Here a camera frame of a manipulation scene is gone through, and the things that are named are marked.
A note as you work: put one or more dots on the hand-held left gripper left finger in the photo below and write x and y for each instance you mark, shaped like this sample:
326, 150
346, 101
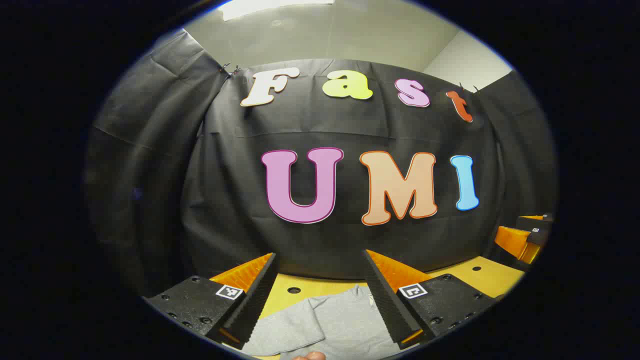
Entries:
255, 305

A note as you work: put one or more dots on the grey zip-neck sweatshirt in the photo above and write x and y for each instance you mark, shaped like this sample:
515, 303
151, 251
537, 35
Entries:
340, 320

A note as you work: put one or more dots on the white ceiling light panel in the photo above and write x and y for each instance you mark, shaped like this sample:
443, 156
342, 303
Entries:
270, 7

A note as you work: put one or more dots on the black backdrop cloth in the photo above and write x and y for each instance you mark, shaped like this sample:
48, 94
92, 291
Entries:
225, 175

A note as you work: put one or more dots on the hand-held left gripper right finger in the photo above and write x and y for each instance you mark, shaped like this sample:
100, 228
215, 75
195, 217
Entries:
387, 305

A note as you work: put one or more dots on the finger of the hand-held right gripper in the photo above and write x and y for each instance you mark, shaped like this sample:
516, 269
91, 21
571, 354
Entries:
535, 219
515, 242

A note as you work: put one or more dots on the small metal clip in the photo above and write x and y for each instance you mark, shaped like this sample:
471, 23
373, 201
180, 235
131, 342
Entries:
230, 69
467, 88

